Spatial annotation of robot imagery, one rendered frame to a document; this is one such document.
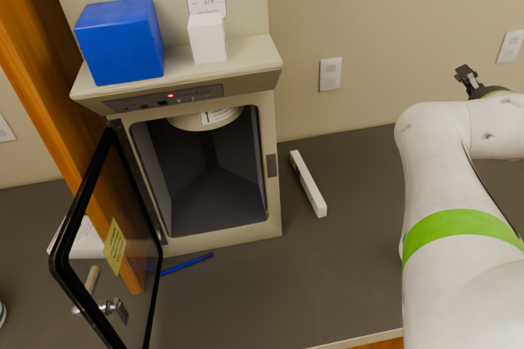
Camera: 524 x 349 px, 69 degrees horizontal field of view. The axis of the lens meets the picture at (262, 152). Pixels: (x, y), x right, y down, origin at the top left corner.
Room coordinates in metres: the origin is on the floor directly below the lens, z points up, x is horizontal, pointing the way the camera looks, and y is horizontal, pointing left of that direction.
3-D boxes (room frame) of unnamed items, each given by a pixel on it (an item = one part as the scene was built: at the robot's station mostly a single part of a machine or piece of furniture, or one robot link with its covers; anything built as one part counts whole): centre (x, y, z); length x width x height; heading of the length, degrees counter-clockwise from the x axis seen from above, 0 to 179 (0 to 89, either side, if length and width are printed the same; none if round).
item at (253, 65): (0.57, 0.12, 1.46); 0.32 x 0.11 x 0.10; 96
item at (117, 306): (0.34, 0.26, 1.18); 0.02 x 0.02 x 0.06; 89
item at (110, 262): (0.44, 0.28, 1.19); 0.30 x 0.01 x 0.40; 179
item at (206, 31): (0.58, 0.07, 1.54); 0.05 x 0.05 x 0.06; 0
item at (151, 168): (0.75, 0.14, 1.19); 0.26 x 0.24 x 0.35; 96
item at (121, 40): (0.56, 0.19, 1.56); 0.10 x 0.10 x 0.09; 6
